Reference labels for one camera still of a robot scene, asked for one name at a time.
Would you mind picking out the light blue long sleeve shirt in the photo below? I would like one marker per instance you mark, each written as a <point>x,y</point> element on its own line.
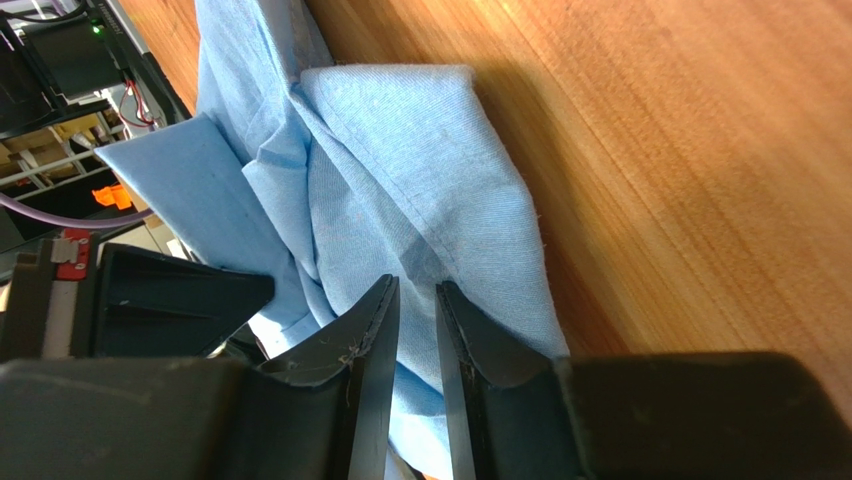
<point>327,177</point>

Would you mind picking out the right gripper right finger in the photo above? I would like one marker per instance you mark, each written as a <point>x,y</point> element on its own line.
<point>514,413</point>

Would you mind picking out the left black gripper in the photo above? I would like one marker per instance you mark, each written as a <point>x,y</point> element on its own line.
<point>147,304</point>

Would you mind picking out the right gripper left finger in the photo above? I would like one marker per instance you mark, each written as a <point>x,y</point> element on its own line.
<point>321,410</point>

